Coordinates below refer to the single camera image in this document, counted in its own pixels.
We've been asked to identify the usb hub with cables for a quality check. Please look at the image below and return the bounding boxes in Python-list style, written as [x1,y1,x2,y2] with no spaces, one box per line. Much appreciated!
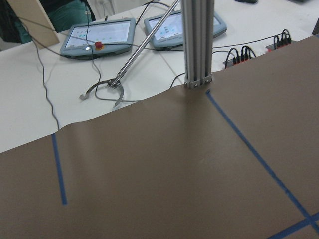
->
[266,29,293,52]
[223,45,257,69]

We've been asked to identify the teach pendant tablet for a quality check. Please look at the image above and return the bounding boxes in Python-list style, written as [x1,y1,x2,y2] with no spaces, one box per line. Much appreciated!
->
[60,18,136,58]
[150,10,227,50]

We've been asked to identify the wooden board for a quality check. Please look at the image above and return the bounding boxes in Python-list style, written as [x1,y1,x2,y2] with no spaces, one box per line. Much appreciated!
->
[7,0,60,49]

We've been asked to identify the aluminium frame post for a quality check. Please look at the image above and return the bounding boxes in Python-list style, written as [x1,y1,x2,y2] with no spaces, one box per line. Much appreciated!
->
[181,0,214,89]

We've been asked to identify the seated person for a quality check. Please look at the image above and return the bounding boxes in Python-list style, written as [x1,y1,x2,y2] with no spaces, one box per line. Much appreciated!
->
[0,0,96,44]

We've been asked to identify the metal reacher grabber tool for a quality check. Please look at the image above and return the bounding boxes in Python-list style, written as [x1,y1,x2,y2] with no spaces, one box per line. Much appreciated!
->
[79,0,180,108]

